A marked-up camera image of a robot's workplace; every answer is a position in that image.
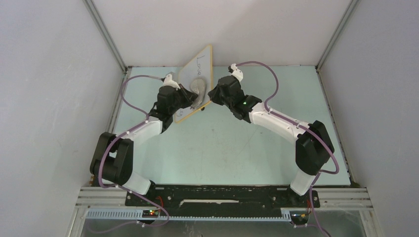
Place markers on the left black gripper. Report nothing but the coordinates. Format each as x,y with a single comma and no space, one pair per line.
188,96

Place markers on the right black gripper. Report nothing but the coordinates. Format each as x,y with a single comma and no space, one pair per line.
213,96

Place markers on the silver mesh sponge eraser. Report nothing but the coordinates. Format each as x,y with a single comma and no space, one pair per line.
198,86

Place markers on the wood framed whiteboard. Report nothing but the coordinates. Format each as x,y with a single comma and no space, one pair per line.
197,77

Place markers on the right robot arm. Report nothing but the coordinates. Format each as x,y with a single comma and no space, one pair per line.
313,147

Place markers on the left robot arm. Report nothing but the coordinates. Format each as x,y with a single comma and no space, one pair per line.
112,162

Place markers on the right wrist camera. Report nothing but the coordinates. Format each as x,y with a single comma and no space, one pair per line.
236,72

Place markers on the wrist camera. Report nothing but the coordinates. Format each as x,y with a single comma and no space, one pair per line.
168,81
236,72

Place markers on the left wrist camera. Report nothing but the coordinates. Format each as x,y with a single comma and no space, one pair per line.
168,81

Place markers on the black metal base rail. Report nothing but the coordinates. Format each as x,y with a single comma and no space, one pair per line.
230,201

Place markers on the slotted cable duct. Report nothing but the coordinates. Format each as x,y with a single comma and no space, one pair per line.
146,214

